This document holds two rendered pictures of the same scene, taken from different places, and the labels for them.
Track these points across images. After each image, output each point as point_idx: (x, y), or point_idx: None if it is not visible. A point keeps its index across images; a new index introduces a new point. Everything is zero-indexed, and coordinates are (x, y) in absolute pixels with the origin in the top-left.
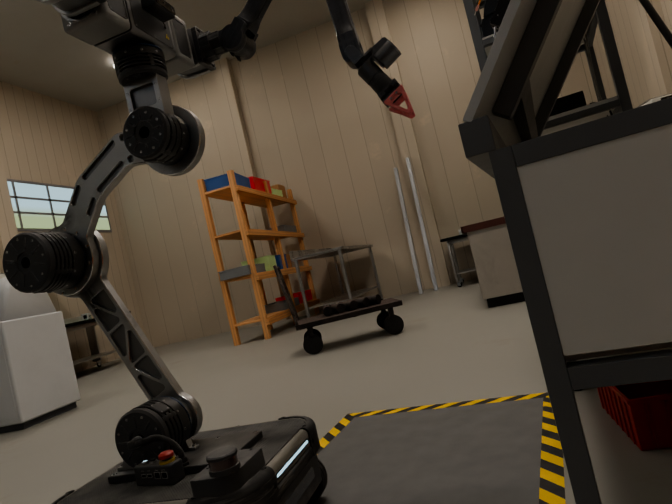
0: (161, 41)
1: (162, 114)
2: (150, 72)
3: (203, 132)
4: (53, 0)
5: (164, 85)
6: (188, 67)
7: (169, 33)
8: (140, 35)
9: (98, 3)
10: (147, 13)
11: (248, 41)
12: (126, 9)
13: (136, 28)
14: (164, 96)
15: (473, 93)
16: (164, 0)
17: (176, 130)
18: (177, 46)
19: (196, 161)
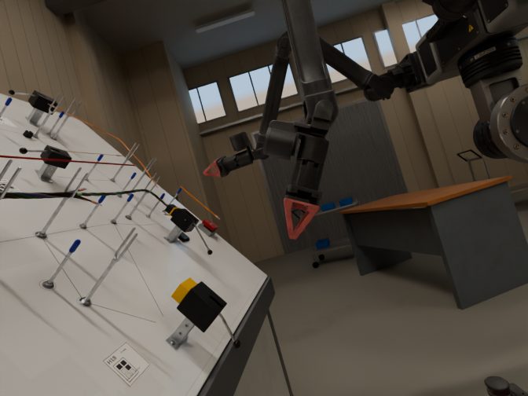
0: (465, 45)
1: (474, 131)
2: (469, 87)
3: (497, 135)
4: (429, 86)
5: (478, 92)
6: (518, 14)
7: (473, 17)
8: (450, 64)
9: (421, 83)
10: (449, 32)
11: (446, 0)
12: (435, 58)
13: (444, 65)
14: (479, 105)
15: (257, 267)
16: (432, 27)
17: (485, 141)
18: (484, 20)
19: (520, 159)
